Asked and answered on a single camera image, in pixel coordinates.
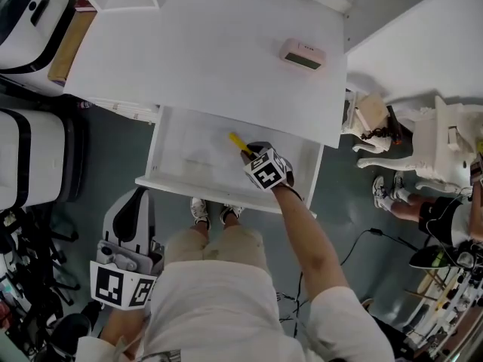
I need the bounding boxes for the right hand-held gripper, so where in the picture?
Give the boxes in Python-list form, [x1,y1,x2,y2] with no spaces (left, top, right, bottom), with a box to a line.
[237,140,295,192]

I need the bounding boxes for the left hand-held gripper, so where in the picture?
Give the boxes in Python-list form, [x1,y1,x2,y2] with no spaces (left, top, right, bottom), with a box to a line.
[89,187,165,311]

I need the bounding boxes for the yellow screwdriver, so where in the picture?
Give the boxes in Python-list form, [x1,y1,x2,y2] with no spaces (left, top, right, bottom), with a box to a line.
[228,131,252,155]

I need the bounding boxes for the white drawer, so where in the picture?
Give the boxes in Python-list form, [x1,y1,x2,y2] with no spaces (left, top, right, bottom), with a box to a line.
[134,104,325,219]

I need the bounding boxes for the person's right forearm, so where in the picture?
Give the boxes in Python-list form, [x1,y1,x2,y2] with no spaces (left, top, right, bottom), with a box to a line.
[270,184,352,302]

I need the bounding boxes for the person's left forearm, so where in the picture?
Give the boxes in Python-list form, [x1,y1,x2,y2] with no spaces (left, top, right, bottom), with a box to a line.
[98,306,152,356]

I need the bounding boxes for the person's right shoe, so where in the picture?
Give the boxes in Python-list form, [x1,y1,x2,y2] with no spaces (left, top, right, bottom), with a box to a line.
[219,202,245,225]

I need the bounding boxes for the person's left shoe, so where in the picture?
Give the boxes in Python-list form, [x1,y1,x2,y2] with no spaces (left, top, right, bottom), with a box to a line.
[189,197,211,226]

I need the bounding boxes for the black office chair base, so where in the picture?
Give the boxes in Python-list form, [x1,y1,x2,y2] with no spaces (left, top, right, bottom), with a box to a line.
[20,208,82,307]

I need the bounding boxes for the person's beige shorts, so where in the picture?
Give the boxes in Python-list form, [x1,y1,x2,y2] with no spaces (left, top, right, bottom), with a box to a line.
[163,225,271,275]

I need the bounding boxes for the white desk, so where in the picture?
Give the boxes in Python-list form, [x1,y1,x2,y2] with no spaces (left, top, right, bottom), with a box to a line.
[63,0,349,149]

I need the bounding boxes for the white black-trimmed case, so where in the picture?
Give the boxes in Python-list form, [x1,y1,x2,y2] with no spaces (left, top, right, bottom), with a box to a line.
[0,0,75,75]
[0,107,87,210]

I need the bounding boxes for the pink digital clock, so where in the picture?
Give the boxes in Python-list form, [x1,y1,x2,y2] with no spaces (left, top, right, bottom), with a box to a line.
[278,38,327,72]

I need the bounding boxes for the person's white t-shirt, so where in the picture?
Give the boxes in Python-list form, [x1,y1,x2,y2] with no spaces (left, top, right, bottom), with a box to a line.
[74,257,396,362]

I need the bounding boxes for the small cardboard box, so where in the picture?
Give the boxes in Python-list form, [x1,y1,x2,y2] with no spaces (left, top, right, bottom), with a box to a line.
[355,91,390,128]

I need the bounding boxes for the tan book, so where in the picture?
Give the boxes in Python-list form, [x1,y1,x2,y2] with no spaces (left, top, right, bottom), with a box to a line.
[47,9,98,83]

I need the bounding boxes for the white ornate chair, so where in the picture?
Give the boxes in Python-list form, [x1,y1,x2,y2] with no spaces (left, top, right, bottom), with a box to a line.
[355,95,483,195]

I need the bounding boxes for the black green shoe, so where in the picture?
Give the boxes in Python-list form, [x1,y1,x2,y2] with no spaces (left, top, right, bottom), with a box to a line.
[408,244,454,270]

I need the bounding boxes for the white side table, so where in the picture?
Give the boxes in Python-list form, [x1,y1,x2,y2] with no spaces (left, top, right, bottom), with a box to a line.
[346,0,483,106]

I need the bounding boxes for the red book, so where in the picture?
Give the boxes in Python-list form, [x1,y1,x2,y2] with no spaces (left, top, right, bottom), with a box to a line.
[73,0,100,14]

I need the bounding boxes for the coiled black cable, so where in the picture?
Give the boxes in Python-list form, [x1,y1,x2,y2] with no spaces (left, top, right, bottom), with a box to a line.
[359,125,391,142]

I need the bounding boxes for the black floor cable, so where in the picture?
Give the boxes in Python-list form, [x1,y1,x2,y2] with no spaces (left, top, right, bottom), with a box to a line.
[340,227,420,268]

